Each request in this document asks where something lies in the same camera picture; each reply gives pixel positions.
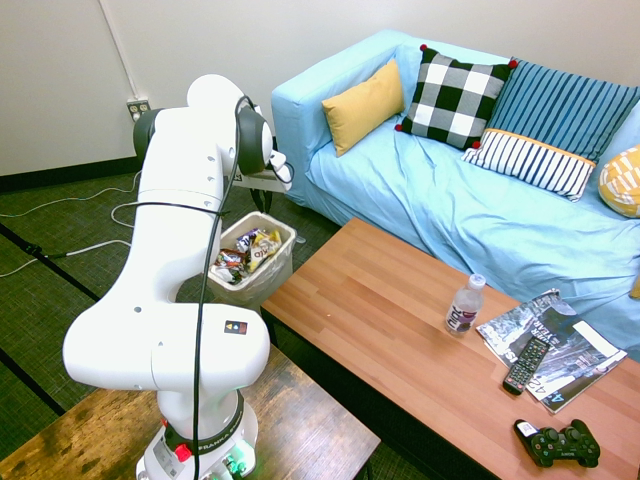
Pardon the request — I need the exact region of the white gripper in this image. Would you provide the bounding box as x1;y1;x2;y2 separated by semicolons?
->
232;149;295;215

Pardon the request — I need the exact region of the yellow chip bag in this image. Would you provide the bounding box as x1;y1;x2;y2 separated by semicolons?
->
247;229;284;274

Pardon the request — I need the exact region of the white plastic trash bin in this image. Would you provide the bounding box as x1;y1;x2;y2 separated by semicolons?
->
207;210;299;307

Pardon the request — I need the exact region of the brown chocolate wrapper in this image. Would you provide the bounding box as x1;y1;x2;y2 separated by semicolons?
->
213;248;250;274

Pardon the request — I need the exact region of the crumpled white paper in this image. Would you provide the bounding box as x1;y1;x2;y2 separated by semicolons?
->
209;264;246;286

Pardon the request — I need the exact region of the plain mustard pillow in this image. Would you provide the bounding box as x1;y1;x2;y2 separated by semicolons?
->
321;59;406;158

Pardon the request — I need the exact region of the light blue sofa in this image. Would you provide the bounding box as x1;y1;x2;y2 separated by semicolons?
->
271;28;640;361

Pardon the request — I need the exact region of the black white checkered pillow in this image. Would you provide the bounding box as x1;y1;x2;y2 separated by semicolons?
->
394;43;519;151

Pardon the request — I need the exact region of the clear bottle purple label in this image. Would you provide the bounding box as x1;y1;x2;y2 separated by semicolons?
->
444;273;487;337

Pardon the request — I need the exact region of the rustic dark wood table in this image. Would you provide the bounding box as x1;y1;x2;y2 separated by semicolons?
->
0;344;381;480

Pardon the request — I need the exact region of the white navy striped pillow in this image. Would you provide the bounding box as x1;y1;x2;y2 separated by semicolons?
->
460;128;597;203

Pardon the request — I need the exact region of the glossy grey magazine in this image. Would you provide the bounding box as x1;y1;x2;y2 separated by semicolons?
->
524;299;628;415
475;288;564;370

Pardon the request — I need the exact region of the black tv remote control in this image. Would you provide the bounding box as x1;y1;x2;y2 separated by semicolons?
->
502;335;551;396

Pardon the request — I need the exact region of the blue striped pillow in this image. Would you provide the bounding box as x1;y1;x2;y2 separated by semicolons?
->
487;58;640;164

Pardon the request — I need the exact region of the yellow white patterned bolster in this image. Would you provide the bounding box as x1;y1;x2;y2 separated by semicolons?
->
598;144;640;219

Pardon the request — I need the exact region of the black game controller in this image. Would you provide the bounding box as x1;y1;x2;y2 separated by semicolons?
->
513;418;601;469

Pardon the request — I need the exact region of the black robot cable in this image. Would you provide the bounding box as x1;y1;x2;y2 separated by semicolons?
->
112;94;261;480

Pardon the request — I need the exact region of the white floor cable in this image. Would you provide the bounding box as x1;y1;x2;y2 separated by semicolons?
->
0;171;143;220
0;202;139;279

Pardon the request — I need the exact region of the wooden coffee table black frame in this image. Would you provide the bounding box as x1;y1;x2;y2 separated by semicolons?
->
260;217;640;480

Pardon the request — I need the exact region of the white wall cable conduit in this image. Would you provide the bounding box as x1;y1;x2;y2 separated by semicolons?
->
98;0;140;101

